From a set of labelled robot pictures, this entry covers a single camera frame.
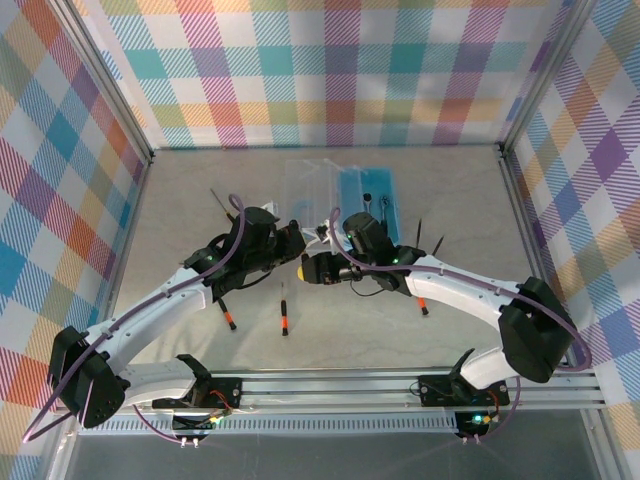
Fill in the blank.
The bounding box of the aluminium mounting rail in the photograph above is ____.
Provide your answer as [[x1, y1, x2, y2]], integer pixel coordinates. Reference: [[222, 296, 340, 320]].
[[54, 368, 609, 417]]

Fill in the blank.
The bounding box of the controller board with LED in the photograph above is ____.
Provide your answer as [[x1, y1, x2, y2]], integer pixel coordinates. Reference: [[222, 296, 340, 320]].
[[453, 409, 501, 437], [171, 407, 234, 435]]

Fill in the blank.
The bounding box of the thin long-shaft screwdriver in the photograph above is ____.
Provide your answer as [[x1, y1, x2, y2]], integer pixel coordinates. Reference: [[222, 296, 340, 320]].
[[208, 187, 234, 224]]

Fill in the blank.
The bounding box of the blue plastic tool box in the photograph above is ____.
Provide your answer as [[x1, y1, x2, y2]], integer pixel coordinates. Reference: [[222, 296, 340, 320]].
[[283, 158, 402, 254]]

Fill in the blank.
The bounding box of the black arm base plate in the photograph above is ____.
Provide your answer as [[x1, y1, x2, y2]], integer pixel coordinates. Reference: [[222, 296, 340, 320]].
[[417, 372, 511, 407], [174, 375, 245, 410]]

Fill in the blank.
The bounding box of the purple camera cable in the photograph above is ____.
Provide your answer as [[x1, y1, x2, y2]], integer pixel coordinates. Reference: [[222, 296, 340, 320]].
[[329, 207, 594, 446], [22, 194, 251, 446]]

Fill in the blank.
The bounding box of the aluminium frame post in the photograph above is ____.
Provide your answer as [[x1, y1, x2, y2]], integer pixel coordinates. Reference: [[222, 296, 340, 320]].
[[49, 0, 156, 166], [497, 0, 601, 156]]

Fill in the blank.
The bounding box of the aluminium table side rail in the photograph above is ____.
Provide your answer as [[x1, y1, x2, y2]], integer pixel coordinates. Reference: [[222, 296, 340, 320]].
[[499, 144, 572, 371], [97, 159, 154, 351]]

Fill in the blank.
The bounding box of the slotted grey cable duct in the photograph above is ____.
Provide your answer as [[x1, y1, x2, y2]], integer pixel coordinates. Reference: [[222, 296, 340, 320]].
[[74, 417, 461, 437]]

